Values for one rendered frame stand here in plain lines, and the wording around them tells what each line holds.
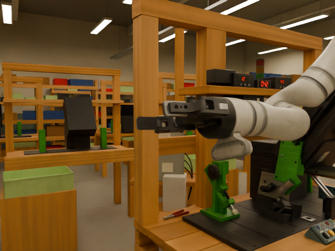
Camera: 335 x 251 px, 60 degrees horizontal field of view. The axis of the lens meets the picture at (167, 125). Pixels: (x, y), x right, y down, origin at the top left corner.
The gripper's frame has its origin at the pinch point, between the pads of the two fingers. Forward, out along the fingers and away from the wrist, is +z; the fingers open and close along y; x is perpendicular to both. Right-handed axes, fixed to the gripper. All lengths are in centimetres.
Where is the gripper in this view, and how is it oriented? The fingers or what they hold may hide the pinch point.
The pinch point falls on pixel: (152, 116)
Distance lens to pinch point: 45.2
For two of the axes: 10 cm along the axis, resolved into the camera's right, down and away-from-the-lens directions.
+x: 1.1, 9.7, -1.9
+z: -8.6, 0.0, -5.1
